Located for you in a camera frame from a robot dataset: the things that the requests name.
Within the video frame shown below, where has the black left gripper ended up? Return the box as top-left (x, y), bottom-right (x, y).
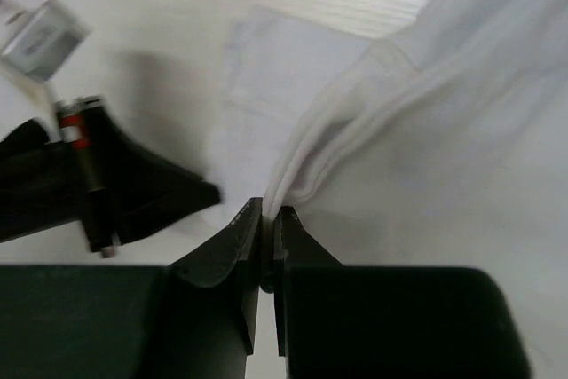
top-left (1, 96), bottom-right (221, 251)

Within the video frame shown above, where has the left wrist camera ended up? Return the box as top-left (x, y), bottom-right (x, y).
top-left (1, 0), bottom-right (90, 82)

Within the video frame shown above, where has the white skirt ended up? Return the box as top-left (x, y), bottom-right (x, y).
top-left (205, 0), bottom-right (567, 378)

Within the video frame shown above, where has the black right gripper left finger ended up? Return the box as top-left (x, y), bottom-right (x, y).
top-left (166, 198), bottom-right (261, 378)

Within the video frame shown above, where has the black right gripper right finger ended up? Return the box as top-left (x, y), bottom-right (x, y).
top-left (273, 207), bottom-right (346, 357)

